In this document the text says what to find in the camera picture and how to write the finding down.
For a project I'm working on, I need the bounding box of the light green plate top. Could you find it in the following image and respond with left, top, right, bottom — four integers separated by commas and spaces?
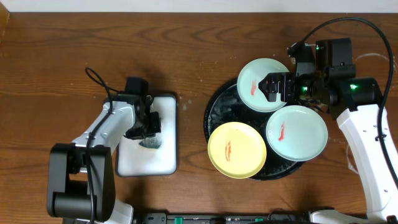
237, 58, 289, 113

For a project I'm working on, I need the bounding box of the black base rail bottom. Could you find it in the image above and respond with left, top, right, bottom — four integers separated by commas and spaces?
132, 213, 310, 224

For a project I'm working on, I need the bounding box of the green yellow sponge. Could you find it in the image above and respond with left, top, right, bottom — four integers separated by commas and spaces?
139, 138, 162, 149

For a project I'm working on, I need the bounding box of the yellow plate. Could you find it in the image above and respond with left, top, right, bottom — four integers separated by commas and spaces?
208, 122, 267, 179

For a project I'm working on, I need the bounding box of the round black tray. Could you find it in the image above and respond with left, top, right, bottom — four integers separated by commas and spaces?
203, 78, 304, 180

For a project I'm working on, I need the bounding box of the rectangular soapy water tray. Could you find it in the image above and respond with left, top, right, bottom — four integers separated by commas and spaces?
116, 95, 178, 177

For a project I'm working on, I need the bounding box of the light green plate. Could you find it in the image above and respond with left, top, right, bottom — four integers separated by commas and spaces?
265, 105, 328, 162
237, 58, 289, 113

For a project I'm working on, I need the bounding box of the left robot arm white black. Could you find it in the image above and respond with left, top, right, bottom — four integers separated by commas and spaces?
47, 95, 161, 223

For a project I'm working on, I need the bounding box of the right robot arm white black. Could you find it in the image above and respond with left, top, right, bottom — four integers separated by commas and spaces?
258, 72, 397, 223

